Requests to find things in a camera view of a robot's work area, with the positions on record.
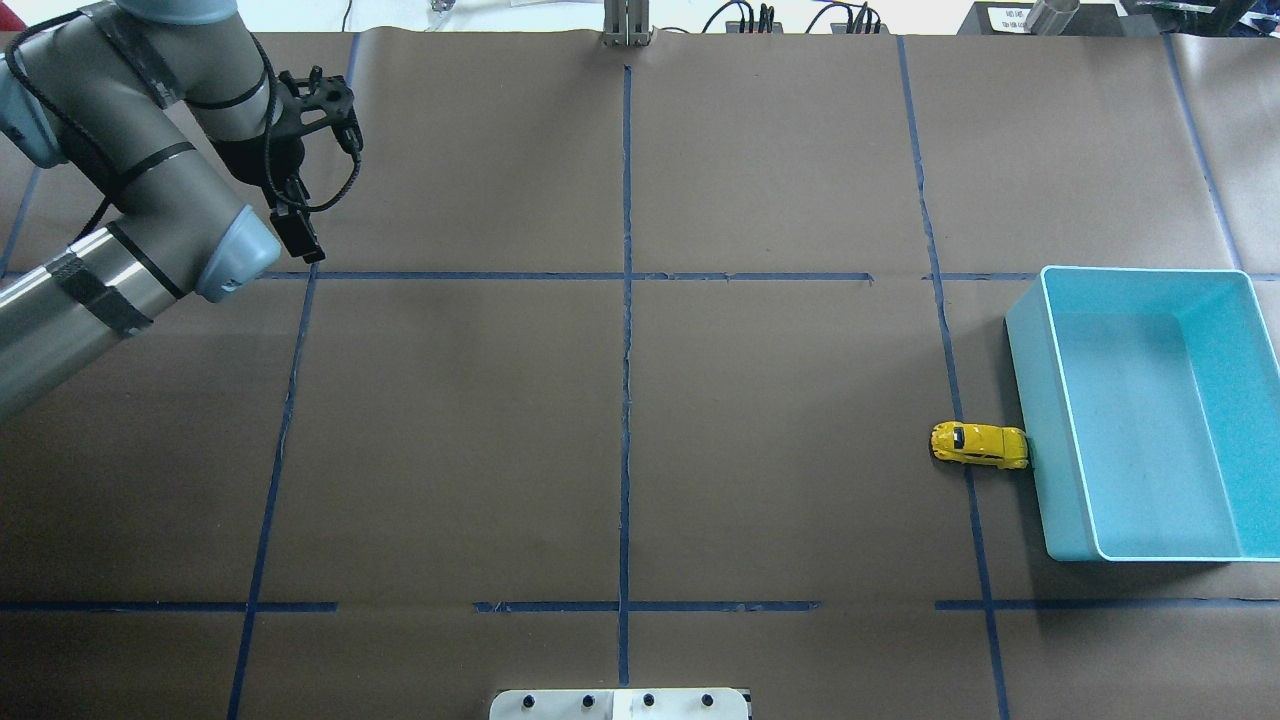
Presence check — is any black power strip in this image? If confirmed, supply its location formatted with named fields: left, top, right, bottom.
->
left=696, top=1, right=891, bottom=36

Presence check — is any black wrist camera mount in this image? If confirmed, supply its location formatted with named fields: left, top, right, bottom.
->
left=269, top=65, right=365, bottom=158

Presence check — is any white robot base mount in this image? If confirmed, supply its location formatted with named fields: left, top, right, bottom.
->
left=488, top=687, right=753, bottom=719

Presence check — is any aluminium frame post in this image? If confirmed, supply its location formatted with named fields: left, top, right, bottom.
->
left=602, top=0, right=653, bottom=47

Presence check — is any turquoise plastic bin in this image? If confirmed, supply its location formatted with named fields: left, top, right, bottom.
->
left=1005, top=266, right=1279, bottom=562

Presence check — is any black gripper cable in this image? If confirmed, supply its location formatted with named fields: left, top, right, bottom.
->
left=5, top=8, right=364, bottom=241

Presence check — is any yellow beetle toy car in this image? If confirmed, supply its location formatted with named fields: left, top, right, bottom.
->
left=929, top=421, right=1030, bottom=470

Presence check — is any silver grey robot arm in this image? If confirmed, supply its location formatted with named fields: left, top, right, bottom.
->
left=3, top=1, right=349, bottom=419

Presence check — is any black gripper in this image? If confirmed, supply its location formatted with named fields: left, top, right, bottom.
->
left=212, top=136, right=326, bottom=264

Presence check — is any black box with label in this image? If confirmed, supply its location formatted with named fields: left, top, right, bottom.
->
left=956, top=1, right=1124, bottom=37

